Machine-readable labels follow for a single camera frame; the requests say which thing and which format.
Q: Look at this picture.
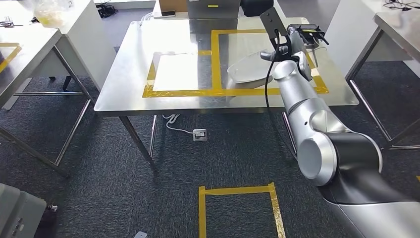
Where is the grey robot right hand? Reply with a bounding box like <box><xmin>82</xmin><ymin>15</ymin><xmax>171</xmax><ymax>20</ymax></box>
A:
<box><xmin>260</xmin><ymin>31</ymin><xmax>308</xmax><ymax>63</ymax></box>

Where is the white curved plastic part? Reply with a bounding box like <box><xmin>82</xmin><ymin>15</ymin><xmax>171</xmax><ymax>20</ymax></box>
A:
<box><xmin>227</xmin><ymin>52</ymin><xmax>279</xmax><ymax>84</ymax></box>

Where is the steel workbench with tape squares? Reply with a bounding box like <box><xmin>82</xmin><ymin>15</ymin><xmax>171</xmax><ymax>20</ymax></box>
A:
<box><xmin>94</xmin><ymin>16</ymin><xmax>360</xmax><ymax>170</ymax></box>

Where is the black remote controller with antennas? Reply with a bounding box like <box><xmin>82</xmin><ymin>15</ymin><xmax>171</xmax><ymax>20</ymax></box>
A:
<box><xmin>287</xmin><ymin>23</ymin><xmax>330</xmax><ymax>47</ymax></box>

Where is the white desk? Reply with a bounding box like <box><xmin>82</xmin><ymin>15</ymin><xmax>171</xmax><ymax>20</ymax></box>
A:
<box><xmin>152</xmin><ymin>0</ymin><xmax>286</xmax><ymax>20</ymax></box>
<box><xmin>324</xmin><ymin>0</ymin><xmax>420</xmax><ymax>78</ymax></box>
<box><xmin>0</xmin><ymin>0</ymin><xmax>117</xmax><ymax>111</ymax></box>

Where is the black soft case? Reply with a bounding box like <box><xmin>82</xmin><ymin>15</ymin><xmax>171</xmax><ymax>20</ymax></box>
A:
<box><xmin>240</xmin><ymin>0</ymin><xmax>274</xmax><ymax>17</ymax></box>

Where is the large yellow bench tape square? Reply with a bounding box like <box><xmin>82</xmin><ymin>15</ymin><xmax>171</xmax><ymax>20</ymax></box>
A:
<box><xmin>210</xmin><ymin>29</ymin><xmax>329</xmax><ymax>97</ymax></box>

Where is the silver metal box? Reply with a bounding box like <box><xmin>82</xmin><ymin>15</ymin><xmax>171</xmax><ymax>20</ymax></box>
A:
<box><xmin>187</xmin><ymin>0</ymin><xmax>241</xmax><ymax>20</ymax></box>

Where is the small yellow bench tape rectangle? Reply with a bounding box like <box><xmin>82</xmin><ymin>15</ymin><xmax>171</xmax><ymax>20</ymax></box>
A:
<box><xmin>142</xmin><ymin>50</ymin><xmax>214</xmax><ymax>99</ymax></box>

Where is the brown cardboard box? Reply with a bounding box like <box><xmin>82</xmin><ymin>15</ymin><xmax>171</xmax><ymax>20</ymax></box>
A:
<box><xmin>159</xmin><ymin>0</ymin><xmax>188</xmax><ymax>13</ymax></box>

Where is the yellow floor tape square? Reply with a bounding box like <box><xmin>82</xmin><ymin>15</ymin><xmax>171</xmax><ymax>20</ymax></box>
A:
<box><xmin>198</xmin><ymin>182</ymin><xmax>287</xmax><ymax>238</ymax></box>

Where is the clear plastic bag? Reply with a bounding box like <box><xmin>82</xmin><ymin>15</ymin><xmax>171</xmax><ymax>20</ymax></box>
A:
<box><xmin>33</xmin><ymin>0</ymin><xmax>71</xmax><ymax>29</ymax></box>

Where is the steel table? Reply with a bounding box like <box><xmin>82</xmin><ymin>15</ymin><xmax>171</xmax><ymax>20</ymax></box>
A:
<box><xmin>0</xmin><ymin>28</ymin><xmax>96</xmax><ymax>178</ymax></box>

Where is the pale grey machine housing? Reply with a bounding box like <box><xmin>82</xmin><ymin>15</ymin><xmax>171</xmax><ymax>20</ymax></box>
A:
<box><xmin>0</xmin><ymin>183</ymin><xmax>58</xmax><ymax>238</ymax></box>

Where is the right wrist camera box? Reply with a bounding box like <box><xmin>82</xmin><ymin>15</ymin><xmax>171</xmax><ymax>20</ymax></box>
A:
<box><xmin>259</xmin><ymin>7</ymin><xmax>291</xmax><ymax>50</ymax></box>

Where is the black camera cable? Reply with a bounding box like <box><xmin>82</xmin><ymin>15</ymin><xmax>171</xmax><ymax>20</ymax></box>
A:
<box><xmin>264</xmin><ymin>29</ymin><xmax>298</xmax><ymax>158</ymax></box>

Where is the steel workbench frame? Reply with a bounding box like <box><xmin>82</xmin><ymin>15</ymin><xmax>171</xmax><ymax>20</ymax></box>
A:
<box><xmin>344</xmin><ymin>11</ymin><xmax>420</xmax><ymax>152</ymax></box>

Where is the black cables bundle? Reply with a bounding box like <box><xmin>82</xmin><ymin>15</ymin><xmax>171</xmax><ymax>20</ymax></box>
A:
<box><xmin>383</xmin><ymin>0</ymin><xmax>420</xmax><ymax>11</ymax></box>

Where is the white power cable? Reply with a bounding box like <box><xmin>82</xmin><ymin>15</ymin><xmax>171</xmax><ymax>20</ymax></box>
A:
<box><xmin>162</xmin><ymin>114</ymin><xmax>194</xmax><ymax>135</ymax></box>

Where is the black cable clutter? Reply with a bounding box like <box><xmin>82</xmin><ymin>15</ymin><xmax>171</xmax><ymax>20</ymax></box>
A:
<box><xmin>97</xmin><ymin>2</ymin><xmax>119</xmax><ymax>19</ymax></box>

